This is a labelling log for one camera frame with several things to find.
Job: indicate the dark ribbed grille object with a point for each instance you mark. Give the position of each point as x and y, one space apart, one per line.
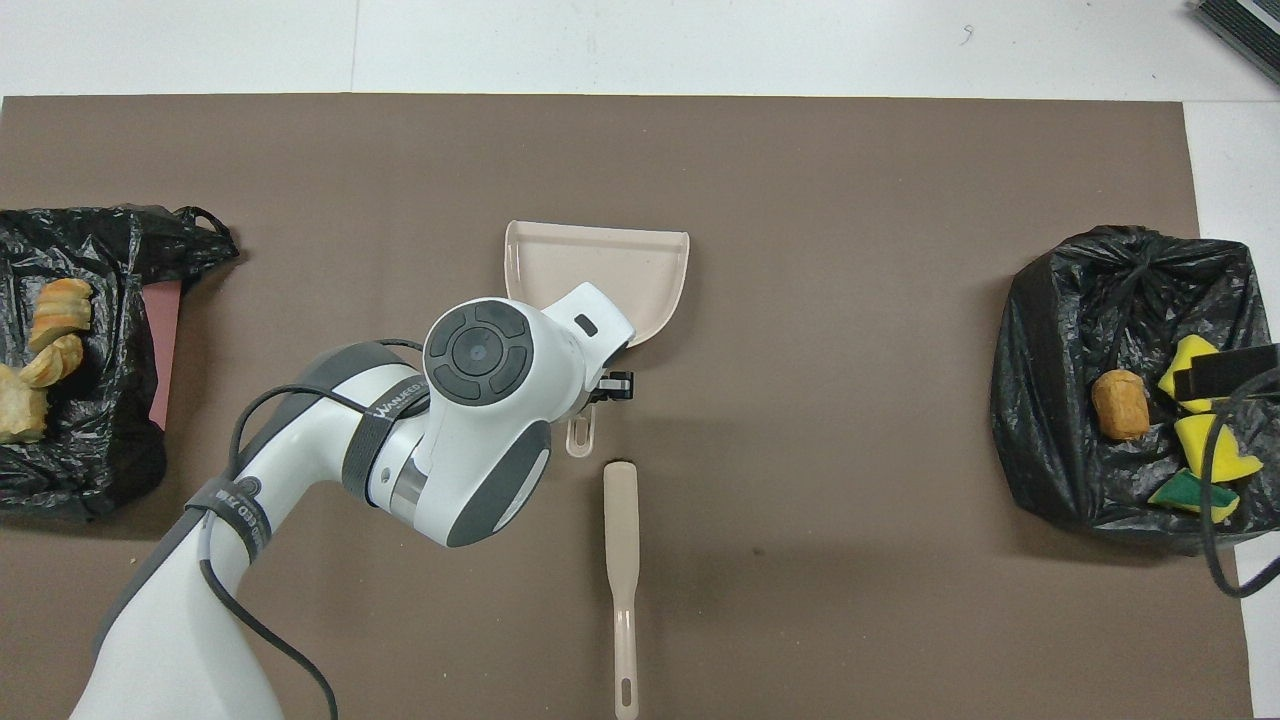
1245 25

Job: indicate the yellow sponge piece green backing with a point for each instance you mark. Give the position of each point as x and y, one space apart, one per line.
1185 492

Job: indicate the pink box under bag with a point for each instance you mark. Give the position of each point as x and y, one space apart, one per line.
163 340

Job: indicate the black trash bag bin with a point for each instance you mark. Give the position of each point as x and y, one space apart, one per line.
1060 330

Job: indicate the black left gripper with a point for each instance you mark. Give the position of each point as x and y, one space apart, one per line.
597 388

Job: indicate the orange-brown sponge chunk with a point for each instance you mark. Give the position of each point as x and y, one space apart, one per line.
1120 405

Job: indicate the beige plastic dustpan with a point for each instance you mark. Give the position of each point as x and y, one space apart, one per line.
610 265

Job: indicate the black trash bag pink box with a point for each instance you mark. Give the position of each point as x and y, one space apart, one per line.
100 440

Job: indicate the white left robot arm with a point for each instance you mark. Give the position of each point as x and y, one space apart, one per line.
470 420

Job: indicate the large brown table mat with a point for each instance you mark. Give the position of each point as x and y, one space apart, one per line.
850 600

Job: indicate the pale stone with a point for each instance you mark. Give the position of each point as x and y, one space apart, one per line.
62 308
55 362
20 410

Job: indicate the beige hand brush black bristles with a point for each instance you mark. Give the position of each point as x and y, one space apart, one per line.
621 530

